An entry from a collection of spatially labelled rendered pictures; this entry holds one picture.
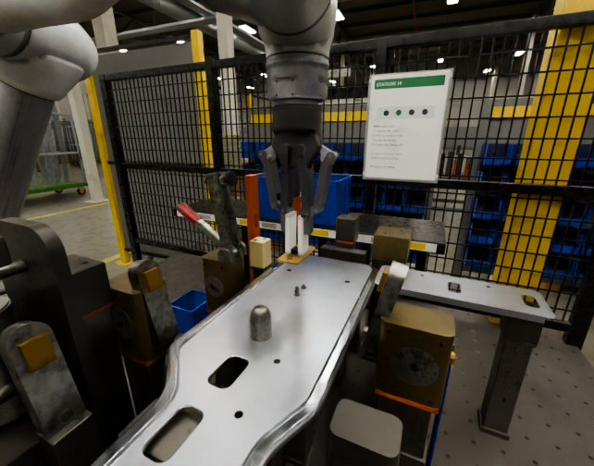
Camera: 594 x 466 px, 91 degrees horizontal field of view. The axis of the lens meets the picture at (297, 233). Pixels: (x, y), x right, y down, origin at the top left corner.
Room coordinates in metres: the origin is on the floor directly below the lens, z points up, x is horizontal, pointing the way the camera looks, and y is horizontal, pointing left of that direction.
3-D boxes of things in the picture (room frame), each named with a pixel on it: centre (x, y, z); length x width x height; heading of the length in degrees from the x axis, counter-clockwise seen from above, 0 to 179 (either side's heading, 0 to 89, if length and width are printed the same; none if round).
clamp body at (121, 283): (0.40, 0.26, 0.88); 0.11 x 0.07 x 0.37; 65
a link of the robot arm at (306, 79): (0.48, 0.00, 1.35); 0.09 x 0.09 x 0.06
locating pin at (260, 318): (0.36, 0.05, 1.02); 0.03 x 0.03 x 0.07
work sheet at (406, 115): (0.94, -0.32, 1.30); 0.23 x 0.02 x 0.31; 65
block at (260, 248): (0.60, 0.08, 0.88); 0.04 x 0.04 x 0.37; 65
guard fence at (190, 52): (2.66, 1.27, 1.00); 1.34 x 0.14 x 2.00; 68
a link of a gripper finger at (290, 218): (0.48, 0.01, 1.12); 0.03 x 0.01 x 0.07; 155
